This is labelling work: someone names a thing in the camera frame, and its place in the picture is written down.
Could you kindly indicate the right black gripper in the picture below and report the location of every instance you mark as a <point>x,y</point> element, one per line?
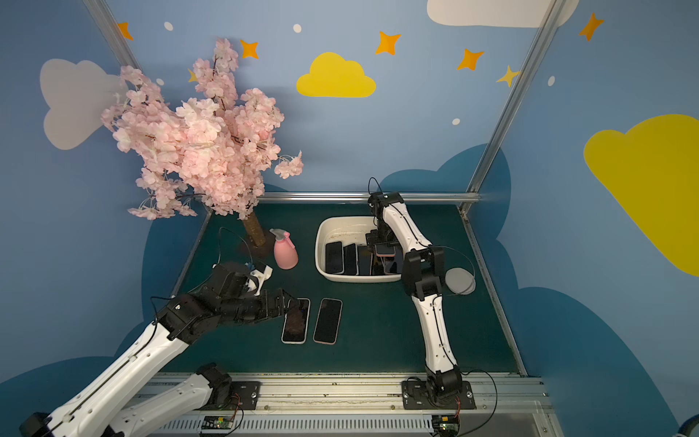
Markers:
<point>379,248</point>

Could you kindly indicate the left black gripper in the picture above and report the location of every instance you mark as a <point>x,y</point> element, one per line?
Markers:
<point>278,303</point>

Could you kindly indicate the pink case phone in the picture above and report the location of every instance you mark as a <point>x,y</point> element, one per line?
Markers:
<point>328,321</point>
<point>384,251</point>

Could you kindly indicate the white case phone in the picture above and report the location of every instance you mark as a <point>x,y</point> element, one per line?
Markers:
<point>296,322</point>

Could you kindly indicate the white plastic storage box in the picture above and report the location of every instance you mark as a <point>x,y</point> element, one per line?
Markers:
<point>347,230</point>

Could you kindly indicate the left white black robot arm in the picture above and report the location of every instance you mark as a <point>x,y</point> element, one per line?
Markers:
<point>232,295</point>

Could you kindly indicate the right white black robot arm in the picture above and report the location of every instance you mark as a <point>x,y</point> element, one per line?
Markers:
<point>423,277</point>

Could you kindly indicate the black phone in box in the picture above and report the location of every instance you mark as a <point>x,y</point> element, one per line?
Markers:
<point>334,258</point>
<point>350,260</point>
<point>365,260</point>

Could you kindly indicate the pink spray bottle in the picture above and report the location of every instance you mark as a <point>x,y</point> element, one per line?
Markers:
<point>285,252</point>

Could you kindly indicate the grey round disc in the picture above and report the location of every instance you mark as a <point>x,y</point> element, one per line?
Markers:
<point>460,281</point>

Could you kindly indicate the left green circuit board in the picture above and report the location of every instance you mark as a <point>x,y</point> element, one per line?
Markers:
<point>217,423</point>

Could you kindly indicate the green circuit board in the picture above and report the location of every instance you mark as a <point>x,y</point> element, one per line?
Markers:
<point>217,423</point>
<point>445,426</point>

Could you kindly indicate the pink cherry blossom tree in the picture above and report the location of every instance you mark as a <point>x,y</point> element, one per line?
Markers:
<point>214,149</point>

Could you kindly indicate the right green circuit board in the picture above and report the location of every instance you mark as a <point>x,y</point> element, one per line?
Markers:
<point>445,426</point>

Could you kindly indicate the aluminium rail base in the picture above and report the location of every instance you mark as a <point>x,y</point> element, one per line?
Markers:
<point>354,404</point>

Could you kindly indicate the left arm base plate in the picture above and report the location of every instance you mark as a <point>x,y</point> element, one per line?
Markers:
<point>243,394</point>

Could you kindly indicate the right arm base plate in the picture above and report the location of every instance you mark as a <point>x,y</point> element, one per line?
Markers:
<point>417,395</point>

